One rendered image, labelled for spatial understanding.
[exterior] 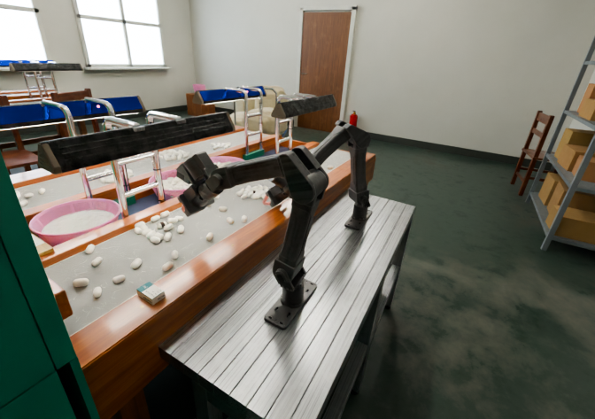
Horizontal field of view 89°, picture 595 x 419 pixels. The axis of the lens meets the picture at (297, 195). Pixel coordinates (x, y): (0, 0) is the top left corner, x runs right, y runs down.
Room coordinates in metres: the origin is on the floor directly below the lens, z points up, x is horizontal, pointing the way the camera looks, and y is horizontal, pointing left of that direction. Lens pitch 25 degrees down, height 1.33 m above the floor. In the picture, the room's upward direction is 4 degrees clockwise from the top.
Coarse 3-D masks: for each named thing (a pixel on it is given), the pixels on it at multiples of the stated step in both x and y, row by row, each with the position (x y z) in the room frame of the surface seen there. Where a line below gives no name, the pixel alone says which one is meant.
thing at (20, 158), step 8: (0, 96) 2.42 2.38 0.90; (0, 104) 2.41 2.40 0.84; (8, 104) 2.44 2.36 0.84; (16, 128) 2.44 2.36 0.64; (16, 136) 2.43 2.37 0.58; (16, 144) 2.43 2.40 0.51; (8, 152) 2.35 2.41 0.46; (16, 152) 2.36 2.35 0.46; (24, 152) 2.37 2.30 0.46; (8, 160) 2.17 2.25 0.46; (16, 160) 2.18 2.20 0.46; (24, 160) 2.19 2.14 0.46; (32, 160) 2.20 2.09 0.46; (8, 168) 2.05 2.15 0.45; (24, 168) 2.44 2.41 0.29
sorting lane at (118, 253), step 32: (224, 192) 1.25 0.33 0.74; (192, 224) 0.95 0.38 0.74; (224, 224) 0.97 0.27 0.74; (96, 256) 0.74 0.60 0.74; (128, 256) 0.75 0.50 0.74; (160, 256) 0.75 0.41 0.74; (192, 256) 0.76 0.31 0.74; (64, 288) 0.60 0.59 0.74; (128, 288) 0.61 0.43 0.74; (64, 320) 0.50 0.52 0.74
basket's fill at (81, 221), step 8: (64, 216) 0.97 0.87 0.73; (72, 216) 0.96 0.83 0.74; (80, 216) 0.98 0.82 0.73; (88, 216) 0.97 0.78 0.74; (96, 216) 0.98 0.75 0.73; (104, 216) 0.99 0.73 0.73; (112, 216) 0.99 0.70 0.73; (48, 224) 0.90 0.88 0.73; (56, 224) 0.90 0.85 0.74; (64, 224) 0.90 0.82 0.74; (72, 224) 0.91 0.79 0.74; (80, 224) 0.92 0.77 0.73; (88, 224) 0.91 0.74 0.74; (96, 224) 0.92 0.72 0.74; (48, 232) 0.85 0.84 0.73; (56, 232) 0.87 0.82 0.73; (64, 232) 0.87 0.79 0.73; (72, 232) 0.87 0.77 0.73
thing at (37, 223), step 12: (60, 204) 0.99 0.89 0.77; (72, 204) 1.01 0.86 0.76; (84, 204) 1.03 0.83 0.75; (108, 204) 1.04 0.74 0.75; (36, 216) 0.90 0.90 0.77; (48, 216) 0.93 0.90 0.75; (60, 216) 0.97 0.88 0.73; (36, 228) 0.86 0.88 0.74; (96, 228) 0.85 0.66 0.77; (48, 240) 0.80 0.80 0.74; (60, 240) 0.80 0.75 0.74
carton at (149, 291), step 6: (150, 282) 0.59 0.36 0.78; (138, 288) 0.57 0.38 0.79; (144, 288) 0.57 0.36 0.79; (150, 288) 0.57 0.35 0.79; (156, 288) 0.57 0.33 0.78; (138, 294) 0.56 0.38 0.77; (144, 294) 0.55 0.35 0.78; (150, 294) 0.55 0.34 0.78; (156, 294) 0.55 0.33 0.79; (162, 294) 0.56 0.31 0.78; (150, 300) 0.54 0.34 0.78; (156, 300) 0.54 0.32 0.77
